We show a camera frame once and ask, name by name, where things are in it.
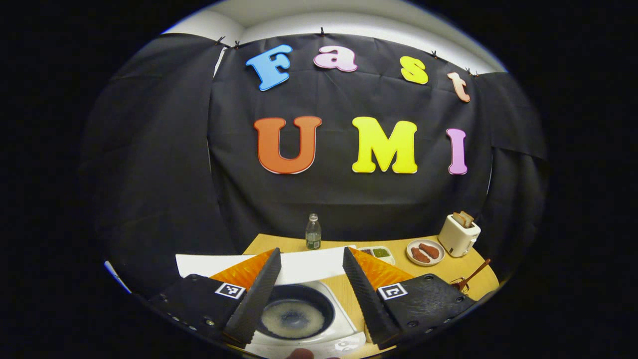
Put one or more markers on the white divided grain tray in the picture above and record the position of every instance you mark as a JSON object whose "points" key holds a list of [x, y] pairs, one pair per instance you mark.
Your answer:
{"points": [[381, 253]]}

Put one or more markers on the white toaster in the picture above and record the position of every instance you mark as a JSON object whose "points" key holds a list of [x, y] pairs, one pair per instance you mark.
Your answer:
{"points": [[457, 239]]}

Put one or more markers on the white rice cooker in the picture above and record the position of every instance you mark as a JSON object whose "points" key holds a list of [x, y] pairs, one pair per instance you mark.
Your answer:
{"points": [[309, 267]]}

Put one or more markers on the toast slice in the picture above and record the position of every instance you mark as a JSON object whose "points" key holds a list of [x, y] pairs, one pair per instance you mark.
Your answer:
{"points": [[468, 217], [459, 220]]}

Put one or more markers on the brown meat piece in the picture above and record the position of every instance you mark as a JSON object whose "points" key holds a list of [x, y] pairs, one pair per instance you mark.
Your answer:
{"points": [[419, 255], [429, 250]]}

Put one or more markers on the brown wooden spoon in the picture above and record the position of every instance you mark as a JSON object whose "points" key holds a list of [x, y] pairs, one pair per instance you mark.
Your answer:
{"points": [[476, 274]]}

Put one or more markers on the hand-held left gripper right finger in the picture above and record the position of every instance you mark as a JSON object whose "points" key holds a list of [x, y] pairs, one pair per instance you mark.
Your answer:
{"points": [[369, 304]]}

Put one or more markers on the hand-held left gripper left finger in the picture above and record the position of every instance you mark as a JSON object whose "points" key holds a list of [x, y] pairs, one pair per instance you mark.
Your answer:
{"points": [[254, 304]]}

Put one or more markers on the clear plastic water bottle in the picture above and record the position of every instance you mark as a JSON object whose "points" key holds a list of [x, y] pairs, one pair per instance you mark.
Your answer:
{"points": [[313, 234]]}

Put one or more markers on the white round plate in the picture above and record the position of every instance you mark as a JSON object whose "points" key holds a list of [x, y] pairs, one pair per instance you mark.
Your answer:
{"points": [[425, 263]]}

